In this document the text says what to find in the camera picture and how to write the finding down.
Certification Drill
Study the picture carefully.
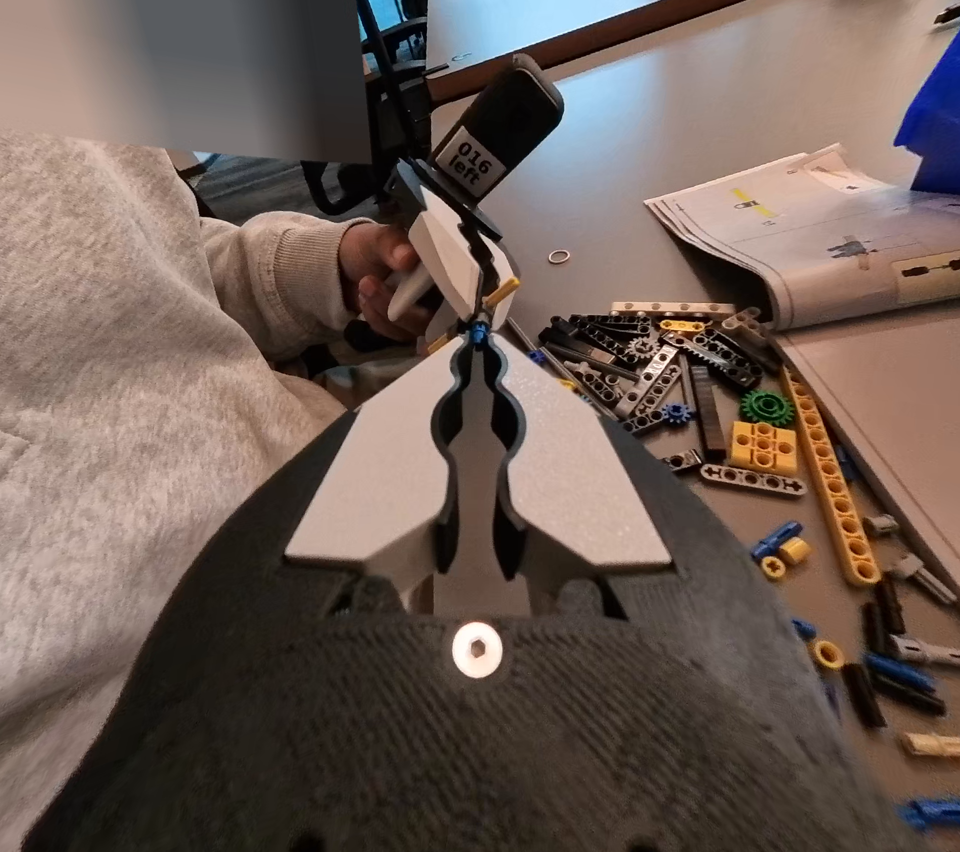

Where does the black office chair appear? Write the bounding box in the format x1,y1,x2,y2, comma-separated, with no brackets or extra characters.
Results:
360,15,429,73

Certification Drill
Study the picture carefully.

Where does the green lego gear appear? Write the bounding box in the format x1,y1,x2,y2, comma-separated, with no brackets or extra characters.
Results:
740,388,789,425

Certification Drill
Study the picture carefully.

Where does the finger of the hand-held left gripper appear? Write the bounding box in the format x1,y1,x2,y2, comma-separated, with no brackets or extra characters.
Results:
476,240,522,322
408,188,485,350

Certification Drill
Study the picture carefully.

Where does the blue storage bin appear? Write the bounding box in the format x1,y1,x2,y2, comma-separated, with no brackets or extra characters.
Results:
892,30,960,193

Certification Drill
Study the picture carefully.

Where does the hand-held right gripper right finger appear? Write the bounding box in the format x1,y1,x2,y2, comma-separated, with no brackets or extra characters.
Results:
480,336,674,616

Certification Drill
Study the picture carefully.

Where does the person's left forearm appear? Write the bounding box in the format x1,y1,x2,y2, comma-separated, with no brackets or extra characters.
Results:
198,214,376,361

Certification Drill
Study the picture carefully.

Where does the long yellow lego beam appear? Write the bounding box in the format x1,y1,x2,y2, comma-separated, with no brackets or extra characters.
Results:
780,368,882,586

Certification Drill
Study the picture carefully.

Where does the person's left hand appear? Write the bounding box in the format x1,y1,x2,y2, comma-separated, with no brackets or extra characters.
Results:
337,222,436,343

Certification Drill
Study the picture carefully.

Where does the yellow lego block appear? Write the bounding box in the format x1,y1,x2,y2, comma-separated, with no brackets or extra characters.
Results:
729,420,798,470

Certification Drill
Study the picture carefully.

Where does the lego instruction booklet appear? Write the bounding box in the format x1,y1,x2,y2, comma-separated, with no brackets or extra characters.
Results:
643,143,960,601

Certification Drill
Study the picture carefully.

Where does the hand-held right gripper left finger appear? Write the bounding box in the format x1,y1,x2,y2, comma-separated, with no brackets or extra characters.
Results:
283,339,477,614

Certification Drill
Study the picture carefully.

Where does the pile of lego pieces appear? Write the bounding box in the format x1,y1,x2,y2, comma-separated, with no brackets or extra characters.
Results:
506,300,960,838

